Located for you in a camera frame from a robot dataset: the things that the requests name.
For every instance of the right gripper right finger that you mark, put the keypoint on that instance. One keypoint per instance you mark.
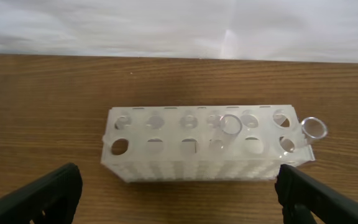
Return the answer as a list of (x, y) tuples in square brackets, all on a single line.
[(315, 202)]

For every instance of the white test tube rack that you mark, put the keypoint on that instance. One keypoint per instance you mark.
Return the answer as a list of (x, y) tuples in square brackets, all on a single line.
[(197, 168)]

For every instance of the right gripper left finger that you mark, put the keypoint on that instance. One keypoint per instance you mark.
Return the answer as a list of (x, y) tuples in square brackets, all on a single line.
[(42, 199)]

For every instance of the clear test tube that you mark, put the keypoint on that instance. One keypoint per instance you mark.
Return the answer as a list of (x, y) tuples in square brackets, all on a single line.
[(306, 138), (223, 137)]

